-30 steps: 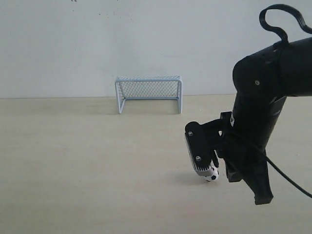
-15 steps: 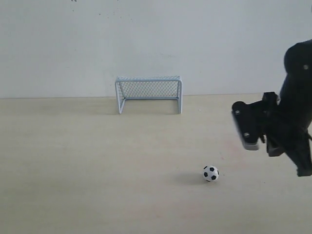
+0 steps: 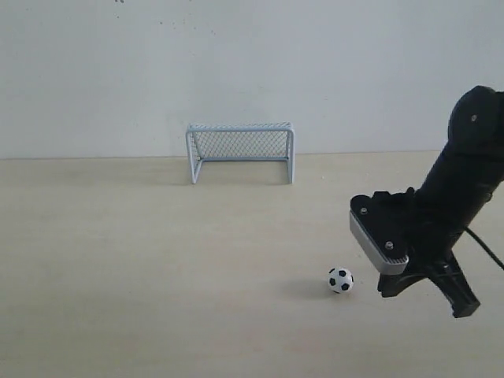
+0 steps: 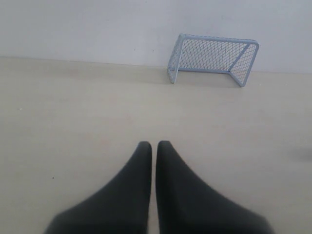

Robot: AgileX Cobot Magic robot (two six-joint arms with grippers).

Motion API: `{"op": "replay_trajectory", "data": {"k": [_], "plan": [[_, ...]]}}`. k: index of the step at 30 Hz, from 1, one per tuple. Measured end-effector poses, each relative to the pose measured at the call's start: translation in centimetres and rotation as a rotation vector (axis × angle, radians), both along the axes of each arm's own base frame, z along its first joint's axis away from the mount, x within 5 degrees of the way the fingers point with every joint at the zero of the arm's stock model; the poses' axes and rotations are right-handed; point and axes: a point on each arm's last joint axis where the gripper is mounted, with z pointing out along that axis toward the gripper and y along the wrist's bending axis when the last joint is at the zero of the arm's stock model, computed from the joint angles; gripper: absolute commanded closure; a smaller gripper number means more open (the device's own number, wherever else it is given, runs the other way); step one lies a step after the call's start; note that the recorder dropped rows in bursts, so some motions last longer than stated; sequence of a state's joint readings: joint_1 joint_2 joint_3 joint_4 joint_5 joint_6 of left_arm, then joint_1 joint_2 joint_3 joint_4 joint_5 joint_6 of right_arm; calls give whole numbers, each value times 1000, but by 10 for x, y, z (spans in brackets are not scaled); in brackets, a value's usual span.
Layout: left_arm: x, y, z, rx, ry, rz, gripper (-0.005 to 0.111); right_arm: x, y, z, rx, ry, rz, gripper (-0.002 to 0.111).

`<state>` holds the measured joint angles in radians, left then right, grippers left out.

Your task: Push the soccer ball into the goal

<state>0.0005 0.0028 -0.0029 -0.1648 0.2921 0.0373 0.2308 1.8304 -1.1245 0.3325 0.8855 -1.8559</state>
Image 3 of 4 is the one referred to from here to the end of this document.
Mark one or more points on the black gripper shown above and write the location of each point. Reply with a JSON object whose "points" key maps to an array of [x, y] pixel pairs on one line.
{"points": [[419, 227]]}

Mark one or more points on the small black white soccer ball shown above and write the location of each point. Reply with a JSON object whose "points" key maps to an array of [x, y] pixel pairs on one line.
{"points": [[340, 280]]}

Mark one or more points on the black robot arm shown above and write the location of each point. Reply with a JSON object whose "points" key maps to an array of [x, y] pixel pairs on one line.
{"points": [[476, 125]]}

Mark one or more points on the white miniature soccer goal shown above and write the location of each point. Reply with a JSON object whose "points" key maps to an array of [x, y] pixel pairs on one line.
{"points": [[240, 142]]}

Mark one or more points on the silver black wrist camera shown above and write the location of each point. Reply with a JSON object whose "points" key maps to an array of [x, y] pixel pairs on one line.
{"points": [[376, 236]]}

